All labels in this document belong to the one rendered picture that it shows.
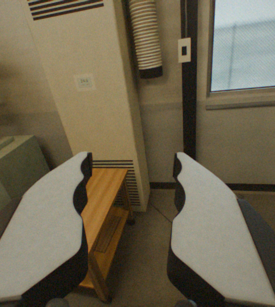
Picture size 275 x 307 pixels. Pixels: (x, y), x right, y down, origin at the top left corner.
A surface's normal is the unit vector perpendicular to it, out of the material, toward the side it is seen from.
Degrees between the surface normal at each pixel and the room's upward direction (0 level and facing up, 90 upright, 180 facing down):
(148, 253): 0
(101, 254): 0
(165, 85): 90
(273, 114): 90
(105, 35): 90
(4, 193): 90
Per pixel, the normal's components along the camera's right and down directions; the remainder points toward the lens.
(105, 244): -0.14, -0.85
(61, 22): -0.19, 0.51
